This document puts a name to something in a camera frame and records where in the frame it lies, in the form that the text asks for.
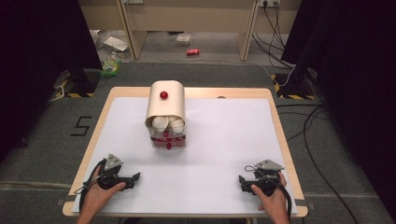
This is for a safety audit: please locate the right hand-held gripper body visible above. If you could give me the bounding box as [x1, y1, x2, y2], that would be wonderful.
[248, 159, 285, 197]

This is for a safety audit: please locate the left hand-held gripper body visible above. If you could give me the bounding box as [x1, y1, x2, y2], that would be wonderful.
[97, 153, 132, 190]

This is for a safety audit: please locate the clear red-knobbed dispenser front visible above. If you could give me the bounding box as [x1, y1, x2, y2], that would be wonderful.
[149, 126, 187, 151]

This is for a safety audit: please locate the cream capsule dispenser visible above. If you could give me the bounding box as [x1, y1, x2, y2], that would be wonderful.
[144, 79, 187, 151]

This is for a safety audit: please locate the person's right hand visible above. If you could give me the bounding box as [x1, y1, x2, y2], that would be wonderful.
[251, 172, 290, 216]

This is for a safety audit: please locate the person's left hand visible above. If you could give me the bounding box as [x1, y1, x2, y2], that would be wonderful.
[81, 166, 127, 216]

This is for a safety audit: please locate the white table sheet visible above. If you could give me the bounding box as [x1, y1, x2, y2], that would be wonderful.
[72, 96, 298, 216]

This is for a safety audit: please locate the yellow black hazard tape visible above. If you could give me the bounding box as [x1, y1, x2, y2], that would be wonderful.
[53, 78, 95, 99]
[270, 74, 316, 101]

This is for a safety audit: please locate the black stand base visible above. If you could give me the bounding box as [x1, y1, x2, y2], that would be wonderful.
[275, 72, 316, 96]
[64, 68, 101, 95]

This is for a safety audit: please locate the green plastic bag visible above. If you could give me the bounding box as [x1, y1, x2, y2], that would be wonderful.
[100, 57, 123, 78]

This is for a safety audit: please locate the white flat sheet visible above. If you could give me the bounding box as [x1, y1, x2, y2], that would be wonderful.
[102, 35, 130, 52]

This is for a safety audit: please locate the black curtain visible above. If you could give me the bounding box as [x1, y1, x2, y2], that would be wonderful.
[281, 0, 396, 214]
[0, 0, 103, 162]

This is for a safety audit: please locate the clear plastic packet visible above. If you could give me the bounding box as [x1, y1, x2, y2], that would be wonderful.
[176, 33, 192, 47]

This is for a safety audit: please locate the beige wooden desk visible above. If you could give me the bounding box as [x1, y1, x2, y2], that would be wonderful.
[78, 0, 303, 63]

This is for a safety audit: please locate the left hand-held gripper cable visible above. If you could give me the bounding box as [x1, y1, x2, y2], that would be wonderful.
[74, 158, 107, 214]

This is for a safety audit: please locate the black floor cable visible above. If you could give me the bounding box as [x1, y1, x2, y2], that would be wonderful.
[275, 103, 331, 143]
[302, 105, 361, 224]

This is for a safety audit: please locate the black power cable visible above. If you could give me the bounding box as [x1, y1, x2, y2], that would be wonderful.
[251, 3, 295, 70]
[262, 2, 287, 52]

